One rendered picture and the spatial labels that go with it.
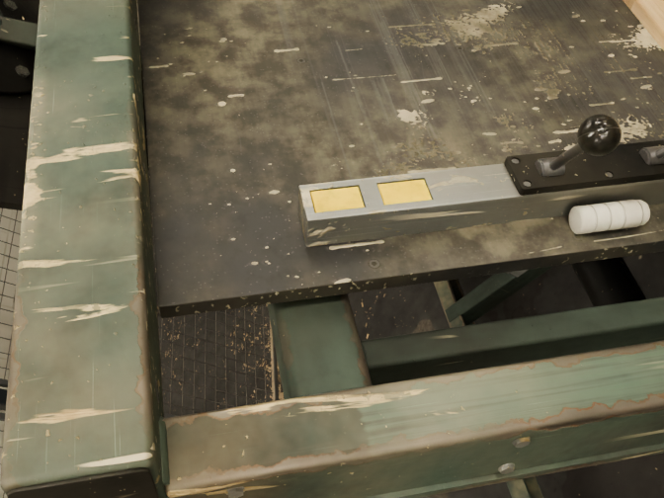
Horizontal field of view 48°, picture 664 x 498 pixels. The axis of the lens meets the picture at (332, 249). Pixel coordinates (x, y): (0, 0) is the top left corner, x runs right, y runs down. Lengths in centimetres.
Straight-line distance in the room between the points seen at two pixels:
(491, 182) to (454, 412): 28
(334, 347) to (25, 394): 29
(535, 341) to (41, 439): 48
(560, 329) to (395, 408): 26
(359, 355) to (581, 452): 22
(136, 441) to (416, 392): 22
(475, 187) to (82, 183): 38
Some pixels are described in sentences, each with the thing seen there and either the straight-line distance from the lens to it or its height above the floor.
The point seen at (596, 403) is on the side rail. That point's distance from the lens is 64.
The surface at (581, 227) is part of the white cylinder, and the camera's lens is 80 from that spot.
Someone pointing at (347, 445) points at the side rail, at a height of 165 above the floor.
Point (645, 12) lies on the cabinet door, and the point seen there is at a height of 121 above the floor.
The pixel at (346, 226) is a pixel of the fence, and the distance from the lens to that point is 74.
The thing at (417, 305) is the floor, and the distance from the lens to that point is 286.
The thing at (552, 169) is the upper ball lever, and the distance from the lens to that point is 79.
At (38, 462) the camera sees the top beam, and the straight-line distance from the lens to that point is 54.
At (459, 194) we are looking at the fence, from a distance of 77.
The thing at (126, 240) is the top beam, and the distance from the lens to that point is 64.
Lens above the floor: 205
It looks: 38 degrees down
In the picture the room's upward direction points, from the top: 66 degrees counter-clockwise
